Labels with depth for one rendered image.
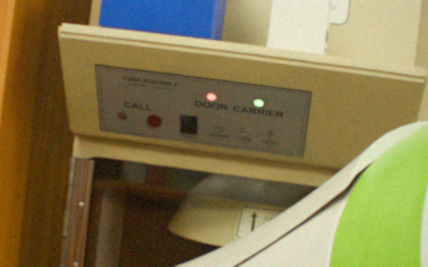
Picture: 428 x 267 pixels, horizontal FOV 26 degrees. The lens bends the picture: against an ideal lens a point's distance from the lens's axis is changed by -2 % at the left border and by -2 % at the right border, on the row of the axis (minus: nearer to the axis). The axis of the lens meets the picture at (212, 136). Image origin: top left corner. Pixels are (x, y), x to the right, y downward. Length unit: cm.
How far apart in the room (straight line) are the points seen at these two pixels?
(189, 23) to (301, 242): 55
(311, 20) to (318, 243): 58
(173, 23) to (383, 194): 59
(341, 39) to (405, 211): 69
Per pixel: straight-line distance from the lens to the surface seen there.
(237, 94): 84
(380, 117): 85
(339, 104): 84
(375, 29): 93
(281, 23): 84
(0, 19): 88
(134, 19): 83
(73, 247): 95
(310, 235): 28
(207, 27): 82
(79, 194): 94
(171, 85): 85
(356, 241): 26
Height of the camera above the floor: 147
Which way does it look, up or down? 3 degrees down
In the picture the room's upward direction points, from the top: 7 degrees clockwise
